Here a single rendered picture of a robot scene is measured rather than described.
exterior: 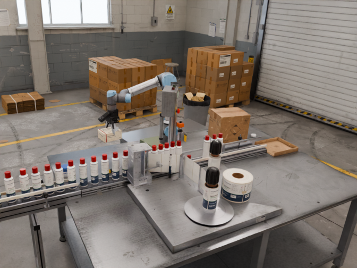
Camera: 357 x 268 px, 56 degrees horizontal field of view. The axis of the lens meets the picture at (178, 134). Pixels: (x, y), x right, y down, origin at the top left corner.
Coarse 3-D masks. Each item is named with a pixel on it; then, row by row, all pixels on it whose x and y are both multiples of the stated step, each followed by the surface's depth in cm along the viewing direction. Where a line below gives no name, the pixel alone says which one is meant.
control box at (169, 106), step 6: (168, 90) 236; (174, 90) 237; (162, 96) 235; (168, 96) 235; (174, 96) 234; (162, 102) 237; (168, 102) 236; (174, 102) 236; (162, 108) 239; (168, 108) 238; (174, 108) 238; (162, 114) 240; (168, 114) 240; (174, 114) 240
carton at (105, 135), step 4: (104, 128) 282; (108, 128) 282; (100, 132) 275; (104, 132) 273; (108, 132) 274; (112, 132) 274; (116, 132) 277; (120, 132) 279; (100, 136) 277; (104, 136) 271; (108, 136) 273; (112, 136) 276; (116, 136) 278; (120, 136) 281; (104, 140) 272; (108, 140) 275; (112, 140) 277
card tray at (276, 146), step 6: (270, 138) 322; (276, 138) 326; (258, 144) 316; (264, 144) 317; (270, 144) 318; (276, 144) 319; (282, 144) 320; (288, 144) 316; (270, 150) 305; (276, 150) 305; (282, 150) 306; (288, 150) 301; (294, 150) 306
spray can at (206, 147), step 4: (208, 136) 263; (204, 140) 266; (208, 140) 265; (204, 144) 266; (208, 144) 265; (204, 148) 267; (208, 148) 267; (204, 152) 268; (208, 152) 268; (204, 156) 269; (208, 156) 271
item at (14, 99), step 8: (8, 96) 612; (16, 96) 615; (24, 96) 617; (32, 96) 620; (40, 96) 623; (8, 104) 577; (16, 104) 585; (24, 104) 594; (32, 104) 601; (40, 104) 609; (8, 112) 583; (16, 112) 590
